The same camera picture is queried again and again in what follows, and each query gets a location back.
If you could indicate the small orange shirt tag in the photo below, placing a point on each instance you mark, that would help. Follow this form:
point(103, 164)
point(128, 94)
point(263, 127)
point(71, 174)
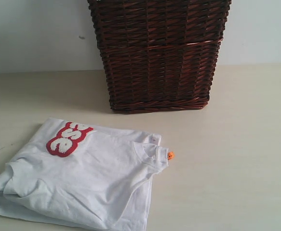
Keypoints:
point(170, 155)

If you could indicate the white t-shirt red lettering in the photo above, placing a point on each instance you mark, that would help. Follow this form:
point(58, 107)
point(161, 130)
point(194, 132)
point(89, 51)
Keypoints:
point(84, 176)

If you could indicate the dark brown wicker basket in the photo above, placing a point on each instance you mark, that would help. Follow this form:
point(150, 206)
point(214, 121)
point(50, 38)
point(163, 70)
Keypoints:
point(159, 55)

